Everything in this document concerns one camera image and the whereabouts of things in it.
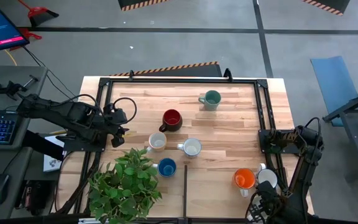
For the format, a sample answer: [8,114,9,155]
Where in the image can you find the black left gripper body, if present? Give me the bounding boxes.
[103,105,129,138]

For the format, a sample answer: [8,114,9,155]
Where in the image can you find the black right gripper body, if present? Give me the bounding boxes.
[255,180,281,215]

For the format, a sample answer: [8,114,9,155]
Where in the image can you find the white mug blue leaves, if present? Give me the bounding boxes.
[254,162,278,187]

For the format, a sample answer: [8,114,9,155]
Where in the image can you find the orange mug white handle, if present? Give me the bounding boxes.
[232,167,257,198]

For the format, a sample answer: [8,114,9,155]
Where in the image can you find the yellow dotted white mug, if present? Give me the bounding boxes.
[144,131,168,153]

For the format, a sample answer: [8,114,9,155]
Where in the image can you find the black mug red inside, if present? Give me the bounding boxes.
[158,108,184,133]

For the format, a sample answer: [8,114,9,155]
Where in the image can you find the blue mug white handle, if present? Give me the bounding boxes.
[152,157,178,179]

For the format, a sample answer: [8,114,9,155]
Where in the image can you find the teal green mug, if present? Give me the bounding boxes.
[198,90,223,112]

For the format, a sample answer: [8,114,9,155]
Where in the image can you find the green leafy plant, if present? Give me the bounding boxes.
[86,147,163,224]

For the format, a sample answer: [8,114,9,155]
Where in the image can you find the white box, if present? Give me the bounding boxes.
[43,135,67,173]

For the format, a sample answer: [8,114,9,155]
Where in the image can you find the black hazard striped mat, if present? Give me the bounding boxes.
[108,60,223,78]
[301,0,351,17]
[117,0,171,12]

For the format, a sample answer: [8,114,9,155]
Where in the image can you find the black clamp tool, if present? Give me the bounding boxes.
[0,74,39,101]

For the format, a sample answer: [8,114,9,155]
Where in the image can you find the red brush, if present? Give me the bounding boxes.
[17,27,43,42]

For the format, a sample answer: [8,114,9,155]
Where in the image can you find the blue floor mat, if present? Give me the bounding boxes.
[310,55,358,128]

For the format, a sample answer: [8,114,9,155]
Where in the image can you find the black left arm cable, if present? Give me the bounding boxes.
[50,93,138,125]

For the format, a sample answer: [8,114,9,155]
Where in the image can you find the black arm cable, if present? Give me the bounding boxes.
[244,116,323,220]
[50,93,138,125]

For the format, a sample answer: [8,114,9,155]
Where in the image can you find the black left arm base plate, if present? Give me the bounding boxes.
[62,135,109,153]

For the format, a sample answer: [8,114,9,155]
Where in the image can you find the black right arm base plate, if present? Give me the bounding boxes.
[257,128,305,154]

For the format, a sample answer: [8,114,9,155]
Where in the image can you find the black cloth strap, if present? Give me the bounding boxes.
[22,129,65,161]

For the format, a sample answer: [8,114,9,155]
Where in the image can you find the black floor cable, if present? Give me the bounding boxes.
[21,45,78,100]

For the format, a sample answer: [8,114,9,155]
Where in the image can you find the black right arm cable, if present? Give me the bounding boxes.
[244,116,323,220]

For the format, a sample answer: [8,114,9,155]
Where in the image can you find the black table frame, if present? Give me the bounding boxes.
[50,76,315,224]

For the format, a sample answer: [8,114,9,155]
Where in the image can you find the yellow cable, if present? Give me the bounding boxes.
[4,49,19,67]

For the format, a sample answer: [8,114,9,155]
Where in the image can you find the red handled dustpan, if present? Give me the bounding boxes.
[17,0,60,28]

